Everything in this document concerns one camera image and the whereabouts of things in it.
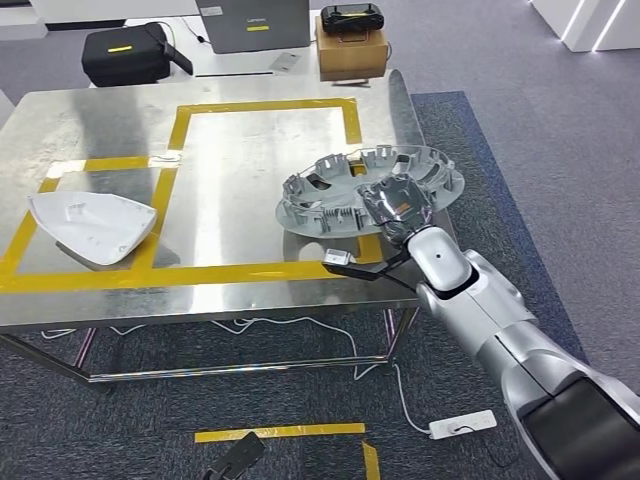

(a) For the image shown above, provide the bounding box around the steel workbench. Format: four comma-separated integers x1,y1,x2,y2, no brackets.
0,69,473,393

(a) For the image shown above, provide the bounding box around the grey card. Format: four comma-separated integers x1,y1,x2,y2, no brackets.
269,51,303,73

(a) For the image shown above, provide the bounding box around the grey plastic wheel cover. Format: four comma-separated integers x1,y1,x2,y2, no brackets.
275,144,466,241

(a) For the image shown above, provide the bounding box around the grey laptop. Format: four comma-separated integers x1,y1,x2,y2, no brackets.
195,0,312,55

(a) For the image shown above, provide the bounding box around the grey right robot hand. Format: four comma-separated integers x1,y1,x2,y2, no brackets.
357,173,434,250

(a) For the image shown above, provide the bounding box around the white floor power strip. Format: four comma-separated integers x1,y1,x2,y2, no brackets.
429,409,498,441

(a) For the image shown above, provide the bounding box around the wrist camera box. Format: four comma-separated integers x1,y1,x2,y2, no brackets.
324,248,356,268
202,431,266,480

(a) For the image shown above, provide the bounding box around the black laptop cable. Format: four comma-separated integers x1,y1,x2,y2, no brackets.
180,16,208,45

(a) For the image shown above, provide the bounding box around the long white cable with coil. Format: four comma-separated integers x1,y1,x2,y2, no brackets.
39,315,433,437

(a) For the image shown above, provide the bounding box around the white panel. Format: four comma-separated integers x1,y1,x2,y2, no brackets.
0,89,15,130

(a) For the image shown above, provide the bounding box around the black case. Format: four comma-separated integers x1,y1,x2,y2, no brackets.
81,21,195,88

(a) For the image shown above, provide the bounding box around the black handheld controller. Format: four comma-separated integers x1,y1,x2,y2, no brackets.
320,3,386,36

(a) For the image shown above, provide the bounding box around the white cabinet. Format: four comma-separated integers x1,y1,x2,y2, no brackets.
530,0,640,54

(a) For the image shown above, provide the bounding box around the large yellow tape rectangle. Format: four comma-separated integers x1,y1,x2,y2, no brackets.
132,97,386,293

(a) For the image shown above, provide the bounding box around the brown cardboard box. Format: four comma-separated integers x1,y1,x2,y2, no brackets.
315,14,390,83

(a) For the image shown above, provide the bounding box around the black right camera bracket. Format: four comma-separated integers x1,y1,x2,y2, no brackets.
322,248,417,293

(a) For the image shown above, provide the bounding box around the white car mirror cover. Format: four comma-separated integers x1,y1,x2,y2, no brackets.
27,191,158,268

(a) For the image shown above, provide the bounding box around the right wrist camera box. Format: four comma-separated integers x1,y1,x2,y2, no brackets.
324,248,356,268

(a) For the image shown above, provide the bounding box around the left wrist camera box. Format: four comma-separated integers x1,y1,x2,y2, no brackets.
202,431,266,480

